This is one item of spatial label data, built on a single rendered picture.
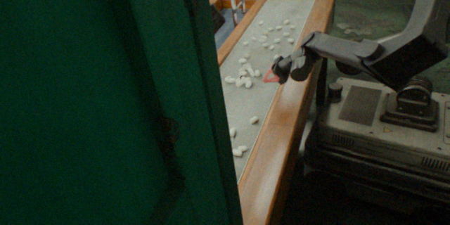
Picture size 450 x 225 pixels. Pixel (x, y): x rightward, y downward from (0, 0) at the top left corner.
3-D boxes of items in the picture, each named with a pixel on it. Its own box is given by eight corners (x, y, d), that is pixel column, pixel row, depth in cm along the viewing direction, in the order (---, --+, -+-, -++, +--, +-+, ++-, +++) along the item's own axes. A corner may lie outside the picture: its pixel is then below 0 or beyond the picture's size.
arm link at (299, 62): (332, 46, 106) (313, 29, 104) (332, 67, 98) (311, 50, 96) (306, 66, 114) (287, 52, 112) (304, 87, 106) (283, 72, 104)
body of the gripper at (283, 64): (270, 72, 112) (286, 61, 107) (277, 57, 119) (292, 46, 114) (282, 85, 113) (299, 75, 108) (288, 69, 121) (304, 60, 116)
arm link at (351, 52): (420, 69, 67) (384, 38, 65) (401, 91, 68) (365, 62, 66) (331, 45, 108) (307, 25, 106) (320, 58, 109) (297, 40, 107)
